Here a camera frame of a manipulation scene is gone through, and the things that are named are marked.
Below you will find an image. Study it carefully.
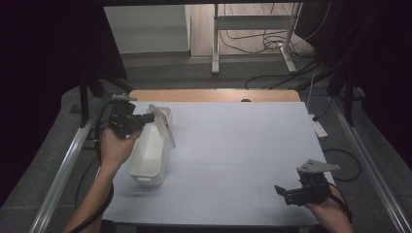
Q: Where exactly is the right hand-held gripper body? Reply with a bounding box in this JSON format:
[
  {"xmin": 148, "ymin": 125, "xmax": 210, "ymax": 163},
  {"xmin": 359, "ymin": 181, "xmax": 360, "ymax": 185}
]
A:
[{"xmin": 284, "ymin": 158, "xmax": 341, "ymax": 207}]

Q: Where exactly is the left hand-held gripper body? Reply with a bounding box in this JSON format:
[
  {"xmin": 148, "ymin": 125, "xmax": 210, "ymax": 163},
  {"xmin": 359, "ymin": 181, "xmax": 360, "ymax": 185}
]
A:
[{"xmin": 108, "ymin": 93, "xmax": 144, "ymax": 139}]

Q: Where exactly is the pink phone case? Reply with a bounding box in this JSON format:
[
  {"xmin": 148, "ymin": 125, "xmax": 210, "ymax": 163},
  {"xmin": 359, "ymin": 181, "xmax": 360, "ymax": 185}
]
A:
[{"xmin": 148, "ymin": 103, "xmax": 177, "ymax": 150}]

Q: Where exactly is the white plastic storage box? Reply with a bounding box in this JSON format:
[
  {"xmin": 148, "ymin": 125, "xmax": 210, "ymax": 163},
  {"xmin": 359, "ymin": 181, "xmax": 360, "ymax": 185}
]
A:
[{"xmin": 126, "ymin": 106, "xmax": 173, "ymax": 187}]

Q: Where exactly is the person's right hand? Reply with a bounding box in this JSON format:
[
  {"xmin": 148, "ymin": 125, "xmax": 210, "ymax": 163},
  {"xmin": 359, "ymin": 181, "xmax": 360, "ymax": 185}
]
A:
[{"xmin": 304, "ymin": 185, "xmax": 353, "ymax": 224}]

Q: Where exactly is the person's left hand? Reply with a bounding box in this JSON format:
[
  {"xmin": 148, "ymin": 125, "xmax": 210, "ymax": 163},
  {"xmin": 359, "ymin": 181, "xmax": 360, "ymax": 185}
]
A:
[{"xmin": 99, "ymin": 127, "xmax": 144, "ymax": 168}]

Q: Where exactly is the black metal stand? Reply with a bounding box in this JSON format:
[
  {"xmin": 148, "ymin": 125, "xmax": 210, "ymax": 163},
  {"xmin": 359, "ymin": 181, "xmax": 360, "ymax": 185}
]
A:
[
  {"xmin": 326, "ymin": 72, "xmax": 358, "ymax": 127},
  {"xmin": 78, "ymin": 72, "xmax": 132, "ymax": 128}
]

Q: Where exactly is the white power strip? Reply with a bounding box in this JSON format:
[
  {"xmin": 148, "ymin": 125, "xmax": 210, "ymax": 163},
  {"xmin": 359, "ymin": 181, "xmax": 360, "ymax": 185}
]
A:
[{"xmin": 309, "ymin": 114, "xmax": 328, "ymax": 139}]

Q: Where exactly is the wooden table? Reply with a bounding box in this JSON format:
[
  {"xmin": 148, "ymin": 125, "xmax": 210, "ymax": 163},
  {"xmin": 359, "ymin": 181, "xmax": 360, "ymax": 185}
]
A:
[{"xmin": 127, "ymin": 89, "xmax": 302, "ymax": 103}]

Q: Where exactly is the white table board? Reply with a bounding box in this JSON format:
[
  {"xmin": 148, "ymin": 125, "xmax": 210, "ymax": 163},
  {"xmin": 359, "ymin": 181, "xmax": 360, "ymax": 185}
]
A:
[{"xmin": 100, "ymin": 100, "xmax": 326, "ymax": 227}]

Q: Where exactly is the white cabinet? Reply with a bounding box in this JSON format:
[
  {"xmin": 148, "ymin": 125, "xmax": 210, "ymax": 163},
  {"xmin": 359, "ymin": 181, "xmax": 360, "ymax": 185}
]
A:
[{"xmin": 103, "ymin": 4, "xmax": 191, "ymax": 55}]

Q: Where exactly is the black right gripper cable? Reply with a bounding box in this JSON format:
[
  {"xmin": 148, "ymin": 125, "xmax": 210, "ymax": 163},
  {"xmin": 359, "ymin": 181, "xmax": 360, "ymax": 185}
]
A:
[{"xmin": 326, "ymin": 183, "xmax": 354, "ymax": 225}]

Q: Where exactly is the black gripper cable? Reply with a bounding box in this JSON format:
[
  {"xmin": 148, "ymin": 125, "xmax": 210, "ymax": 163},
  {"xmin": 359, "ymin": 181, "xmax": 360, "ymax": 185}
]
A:
[
  {"xmin": 326, "ymin": 183, "xmax": 354, "ymax": 225},
  {"xmin": 69, "ymin": 102, "xmax": 116, "ymax": 233}
]

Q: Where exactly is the black looped cable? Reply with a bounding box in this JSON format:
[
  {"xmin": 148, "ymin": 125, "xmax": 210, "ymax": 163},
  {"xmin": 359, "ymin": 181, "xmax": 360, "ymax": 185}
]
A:
[{"xmin": 322, "ymin": 148, "xmax": 362, "ymax": 183}]

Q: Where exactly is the aluminium rail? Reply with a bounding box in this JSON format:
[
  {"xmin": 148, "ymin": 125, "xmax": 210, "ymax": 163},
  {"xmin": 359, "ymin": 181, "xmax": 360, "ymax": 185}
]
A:
[
  {"xmin": 329, "ymin": 96, "xmax": 412, "ymax": 233},
  {"xmin": 28, "ymin": 96, "xmax": 101, "ymax": 233}
]

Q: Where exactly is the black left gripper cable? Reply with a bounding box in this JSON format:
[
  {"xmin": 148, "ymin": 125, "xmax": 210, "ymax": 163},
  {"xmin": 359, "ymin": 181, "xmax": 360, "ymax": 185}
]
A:
[{"xmin": 69, "ymin": 102, "xmax": 116, "ymax": 233}]

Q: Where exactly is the tangle of black floor cables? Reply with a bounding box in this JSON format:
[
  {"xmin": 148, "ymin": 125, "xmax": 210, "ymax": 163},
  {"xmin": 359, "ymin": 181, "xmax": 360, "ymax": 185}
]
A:
[{"xmin": 218, "ymin": 28, "xmax": 334, "ymax": 91}]

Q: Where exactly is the white desk frame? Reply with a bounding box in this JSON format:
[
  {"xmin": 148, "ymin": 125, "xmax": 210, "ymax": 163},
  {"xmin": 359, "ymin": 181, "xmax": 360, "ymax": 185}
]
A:
[{"xmin": 212, "ymin": 3, "xmax": 303, "ymax": 76}]

